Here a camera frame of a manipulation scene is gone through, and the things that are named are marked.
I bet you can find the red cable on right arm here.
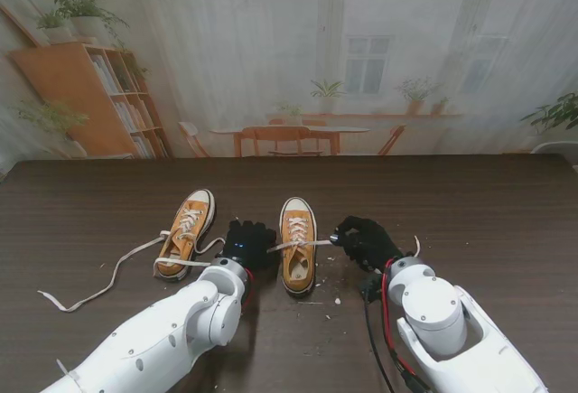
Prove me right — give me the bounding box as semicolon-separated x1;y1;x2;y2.
381;261;428;389

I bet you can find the red cable on left arm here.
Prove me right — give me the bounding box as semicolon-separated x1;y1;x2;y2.
243;268;255;308

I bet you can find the red cable on arm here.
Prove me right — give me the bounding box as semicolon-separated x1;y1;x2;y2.
381;261;428;389
243;268;255;308

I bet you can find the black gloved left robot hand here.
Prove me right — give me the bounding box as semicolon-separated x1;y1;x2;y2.
224;220;277;272

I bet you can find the black cable on table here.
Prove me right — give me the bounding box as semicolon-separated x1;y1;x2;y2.
363;284;396;393

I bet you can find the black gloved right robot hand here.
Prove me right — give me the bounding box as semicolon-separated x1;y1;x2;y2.
331;215;406;275

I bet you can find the printed room scene backdrop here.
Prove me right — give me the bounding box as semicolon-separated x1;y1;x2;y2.
0;0;578;159

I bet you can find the yellow canvas sneaker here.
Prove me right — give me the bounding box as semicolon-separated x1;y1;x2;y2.
279;197;317;298
153;188;217;283

